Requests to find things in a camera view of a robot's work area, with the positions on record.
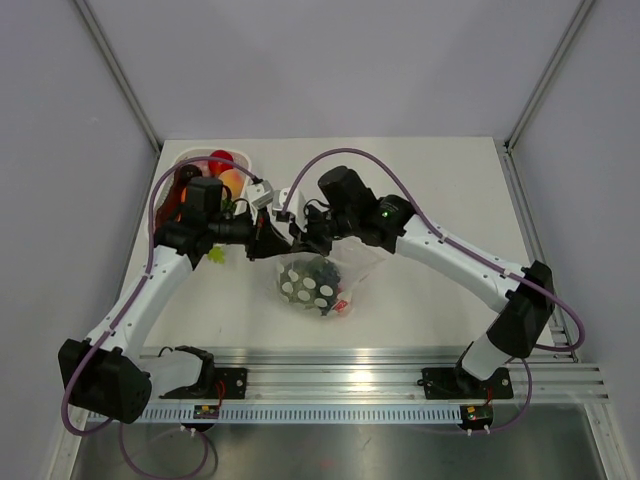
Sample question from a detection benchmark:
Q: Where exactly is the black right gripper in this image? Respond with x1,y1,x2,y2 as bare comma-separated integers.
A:
290,204,357,257

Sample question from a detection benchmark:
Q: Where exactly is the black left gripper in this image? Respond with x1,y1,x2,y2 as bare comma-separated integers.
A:
208,202,293,262

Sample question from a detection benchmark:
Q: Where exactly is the dark grape bunch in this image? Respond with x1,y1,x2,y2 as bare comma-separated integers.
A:
306,257,341,289

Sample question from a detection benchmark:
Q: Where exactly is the clear zip top bag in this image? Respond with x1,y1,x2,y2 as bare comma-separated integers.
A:
272,239,385,318

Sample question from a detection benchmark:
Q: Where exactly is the red apple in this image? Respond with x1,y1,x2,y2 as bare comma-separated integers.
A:
332,290,352,316

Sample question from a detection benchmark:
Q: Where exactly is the green netted melon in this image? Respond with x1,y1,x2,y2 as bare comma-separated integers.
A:
276,262,319,310

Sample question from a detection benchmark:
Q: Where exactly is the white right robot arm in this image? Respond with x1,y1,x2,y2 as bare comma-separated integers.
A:
277,166,555,396

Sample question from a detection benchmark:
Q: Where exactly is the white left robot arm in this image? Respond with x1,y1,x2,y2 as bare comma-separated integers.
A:
58,177,296,425

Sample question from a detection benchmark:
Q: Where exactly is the green lettuce leaf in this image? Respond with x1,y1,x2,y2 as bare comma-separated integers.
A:
207,245,226,264

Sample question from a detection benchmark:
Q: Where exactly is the peach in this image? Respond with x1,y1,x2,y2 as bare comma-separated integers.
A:
218,169,246,196

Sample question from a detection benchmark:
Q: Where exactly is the white perforated basket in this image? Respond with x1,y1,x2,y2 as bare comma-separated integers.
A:
153,141,252,228

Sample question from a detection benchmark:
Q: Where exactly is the red tomato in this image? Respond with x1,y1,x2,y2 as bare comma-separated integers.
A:
207,150,234,177

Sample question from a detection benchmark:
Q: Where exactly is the dark red long pepper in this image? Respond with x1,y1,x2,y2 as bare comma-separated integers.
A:
155,181,186,228

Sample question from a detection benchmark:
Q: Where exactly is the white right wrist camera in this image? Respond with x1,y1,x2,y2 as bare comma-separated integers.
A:
271,187,306,228

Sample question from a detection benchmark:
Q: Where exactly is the aluminium front rail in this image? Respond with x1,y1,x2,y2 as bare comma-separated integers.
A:
67,344,611,405

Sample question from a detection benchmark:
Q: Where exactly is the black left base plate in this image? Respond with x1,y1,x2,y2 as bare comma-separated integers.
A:
160,367,248,400

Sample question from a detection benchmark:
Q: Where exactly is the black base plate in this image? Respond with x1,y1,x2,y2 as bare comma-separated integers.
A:
417,367,514,400
160,367,248,400

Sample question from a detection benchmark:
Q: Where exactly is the white slotted cable duct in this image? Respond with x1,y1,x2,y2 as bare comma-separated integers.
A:
139,403,462,425

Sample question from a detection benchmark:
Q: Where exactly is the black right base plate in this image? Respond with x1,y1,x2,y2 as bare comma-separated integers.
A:
417,367,514,400

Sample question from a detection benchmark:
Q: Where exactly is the right aluminium frame post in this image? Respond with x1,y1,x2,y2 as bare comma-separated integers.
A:
504,0,598,154

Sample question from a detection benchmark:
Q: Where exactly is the aluminium frame post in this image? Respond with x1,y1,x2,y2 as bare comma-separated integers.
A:
70,0,163,157
504,0,598,154

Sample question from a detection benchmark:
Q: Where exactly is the right aluminium side rail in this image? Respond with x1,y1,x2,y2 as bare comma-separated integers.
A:
494,140,580,362

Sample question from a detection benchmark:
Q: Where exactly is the left aluminium frame post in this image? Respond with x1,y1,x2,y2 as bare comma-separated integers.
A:
70,0,163,157

